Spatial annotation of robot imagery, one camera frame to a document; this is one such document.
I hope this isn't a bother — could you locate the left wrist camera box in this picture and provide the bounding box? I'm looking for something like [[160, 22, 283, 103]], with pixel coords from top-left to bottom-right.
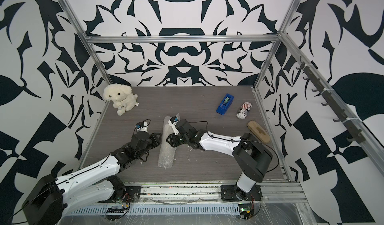
[[134, 122, 149, 133]]

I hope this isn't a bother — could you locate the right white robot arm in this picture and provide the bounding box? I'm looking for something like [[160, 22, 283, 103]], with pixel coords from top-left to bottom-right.
[[166, 117, 274, 194]]

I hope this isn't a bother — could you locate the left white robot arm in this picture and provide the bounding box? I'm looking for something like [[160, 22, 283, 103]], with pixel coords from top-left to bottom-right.
[[22, 131, 162, 225]]

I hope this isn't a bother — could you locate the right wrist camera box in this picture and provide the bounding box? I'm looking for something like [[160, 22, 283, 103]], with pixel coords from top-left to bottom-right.
[[169, 116, 179, 136]]

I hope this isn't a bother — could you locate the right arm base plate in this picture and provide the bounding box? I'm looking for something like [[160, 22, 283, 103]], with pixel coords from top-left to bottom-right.
[[221, 185, 263, 202]]

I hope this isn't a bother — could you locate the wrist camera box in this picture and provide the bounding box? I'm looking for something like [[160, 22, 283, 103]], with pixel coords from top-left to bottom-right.
[[169, 116, 179, 136], [134, 122, 149, 133]]

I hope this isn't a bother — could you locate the right electronics board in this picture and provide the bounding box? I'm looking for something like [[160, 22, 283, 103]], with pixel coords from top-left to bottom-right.
[[239, 204, 255, 220]]

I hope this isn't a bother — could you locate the blue tape dispenser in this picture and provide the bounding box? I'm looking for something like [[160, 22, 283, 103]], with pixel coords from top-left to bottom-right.
[[216, 94, 234, 116]]

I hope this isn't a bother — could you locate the left electronics board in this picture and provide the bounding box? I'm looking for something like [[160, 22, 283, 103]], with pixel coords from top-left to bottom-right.
[[105, 206, 130, 222]]

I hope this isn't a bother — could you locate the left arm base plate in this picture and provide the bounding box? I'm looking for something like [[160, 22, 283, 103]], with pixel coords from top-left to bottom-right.
[[98, 186, 142, 203]]

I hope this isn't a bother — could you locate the oval wooden block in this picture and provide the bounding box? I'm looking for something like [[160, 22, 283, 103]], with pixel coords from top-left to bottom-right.
[[247, 121, 271, 144]]

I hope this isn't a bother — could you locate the flag print soda can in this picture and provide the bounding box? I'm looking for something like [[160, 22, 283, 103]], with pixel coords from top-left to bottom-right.
[[236, 102, 253, 120]]

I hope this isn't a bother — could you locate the white plush toy dog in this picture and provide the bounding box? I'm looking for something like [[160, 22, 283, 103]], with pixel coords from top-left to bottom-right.
[[103, 84, 139, 116]]

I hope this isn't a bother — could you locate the aluminium frame crossbar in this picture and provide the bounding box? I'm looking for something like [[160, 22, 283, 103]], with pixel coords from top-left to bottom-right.
[[85, 35, 278, 44]]

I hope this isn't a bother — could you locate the white slotted cable duct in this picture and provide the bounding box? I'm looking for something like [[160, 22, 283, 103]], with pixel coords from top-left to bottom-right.
[[70, 204, 239, 216]]

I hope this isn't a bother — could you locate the electronics board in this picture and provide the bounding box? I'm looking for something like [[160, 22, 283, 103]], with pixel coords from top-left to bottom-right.
[[239, 204, 255, 220], [105, 206, 130, 222]]

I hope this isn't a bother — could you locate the clear bubble wrap sheet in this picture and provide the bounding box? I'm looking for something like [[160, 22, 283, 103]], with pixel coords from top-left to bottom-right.
[[158, 116, 176, 169]]

